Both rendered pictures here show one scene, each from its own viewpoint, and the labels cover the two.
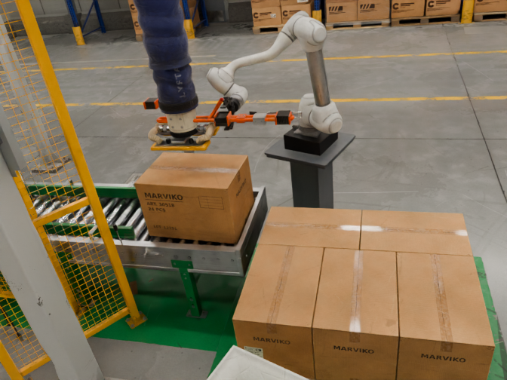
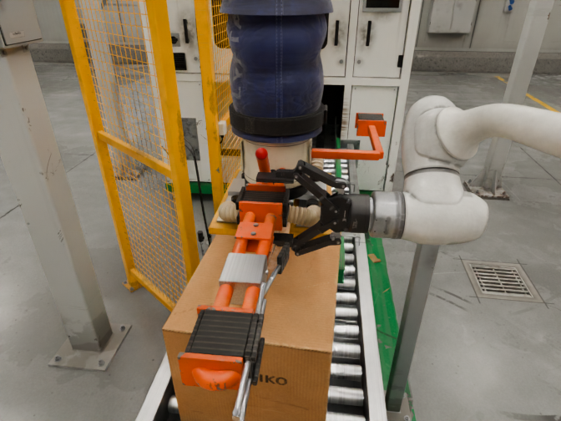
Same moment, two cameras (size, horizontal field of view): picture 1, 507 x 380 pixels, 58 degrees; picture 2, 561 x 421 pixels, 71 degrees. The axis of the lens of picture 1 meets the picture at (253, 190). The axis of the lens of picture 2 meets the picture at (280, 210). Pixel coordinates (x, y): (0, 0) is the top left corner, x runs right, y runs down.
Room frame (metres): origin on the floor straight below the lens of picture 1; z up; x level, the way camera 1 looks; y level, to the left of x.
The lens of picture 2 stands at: (2.35, -0.56, 1.65)
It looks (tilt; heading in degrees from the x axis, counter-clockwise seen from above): 30 degrees down; 79
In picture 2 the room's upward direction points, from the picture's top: straight up
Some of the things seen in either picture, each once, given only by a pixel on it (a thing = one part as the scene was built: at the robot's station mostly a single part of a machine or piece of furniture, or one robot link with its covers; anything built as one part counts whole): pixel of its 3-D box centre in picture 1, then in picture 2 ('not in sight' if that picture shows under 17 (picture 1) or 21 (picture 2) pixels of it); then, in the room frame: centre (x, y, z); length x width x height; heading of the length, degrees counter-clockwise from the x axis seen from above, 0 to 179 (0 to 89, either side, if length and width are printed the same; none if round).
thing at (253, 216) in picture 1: (252, 218); not in sight; (2.40, 0.03, 0.58); 0.70 x 0.03 x 0.06; 163
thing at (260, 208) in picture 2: (222, 118); (263, 206); (2.45, 0.12, 1.27); 0.10 x 0.08 x 0.06; 164
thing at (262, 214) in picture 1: (253, 231); not in sight; (2.40, 0.03, 0.48); 0.70 x 0.03 x 0.15; 163
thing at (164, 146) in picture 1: (179, 142); (242, 193); (2.43, 0.38, 1.16); 0.34 x 0.10 x 0.05; 74
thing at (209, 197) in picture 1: (198, 195); (270, 311); (2.50, 0.35, 0.75); 0.60 x 0.40 x 0.40; 69
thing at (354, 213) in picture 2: (231, 107); (344, 212); (2.60, 0.06, 1.27); 0.09 x 0.07 x 0.08; 164
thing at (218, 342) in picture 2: (283, 117); (219, 345); (2.34, -0.22, 1.27); 0.08 x 0.07 x 0.05; 74
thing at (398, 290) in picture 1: (358, 287); not in sight; (1.92, -0.53, 0.34); 1.20 x 1.00 x 0.40; 73
